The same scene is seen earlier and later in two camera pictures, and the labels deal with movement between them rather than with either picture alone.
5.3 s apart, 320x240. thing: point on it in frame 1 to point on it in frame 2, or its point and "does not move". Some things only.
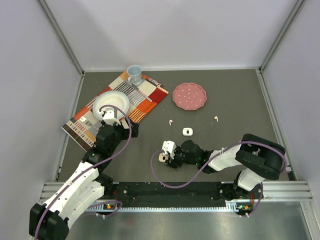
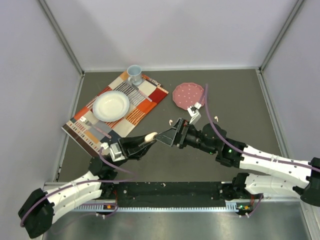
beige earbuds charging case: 162,157 to 149,137
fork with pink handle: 83,119 does not move
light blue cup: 134,73 does not move
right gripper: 174,162 to 177,135
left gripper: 126,131 to 130,149
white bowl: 112,98 does not move
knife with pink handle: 137,89 does not move
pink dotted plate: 189,96 does not move
